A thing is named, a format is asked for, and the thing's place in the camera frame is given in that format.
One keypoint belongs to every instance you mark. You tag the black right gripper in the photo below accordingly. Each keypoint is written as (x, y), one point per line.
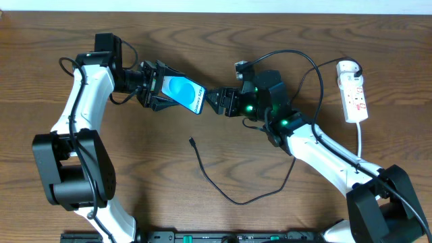
(228, 102)

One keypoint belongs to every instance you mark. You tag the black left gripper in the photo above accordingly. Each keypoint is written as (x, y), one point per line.
(150, 84)

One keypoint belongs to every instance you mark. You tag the blue screen Galaxy smartphone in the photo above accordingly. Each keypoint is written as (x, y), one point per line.
(185, 91)

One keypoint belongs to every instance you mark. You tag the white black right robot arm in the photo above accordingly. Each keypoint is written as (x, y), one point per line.
(382, 203)

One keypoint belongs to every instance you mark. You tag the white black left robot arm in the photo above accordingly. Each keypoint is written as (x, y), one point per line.
(74, 166)

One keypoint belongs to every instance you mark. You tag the white power strip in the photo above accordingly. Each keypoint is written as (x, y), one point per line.
(353, 97)

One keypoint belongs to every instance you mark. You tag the white USB wall charger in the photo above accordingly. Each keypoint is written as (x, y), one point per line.
(347, 69)

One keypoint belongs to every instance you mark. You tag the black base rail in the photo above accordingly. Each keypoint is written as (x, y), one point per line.
(219, 237)

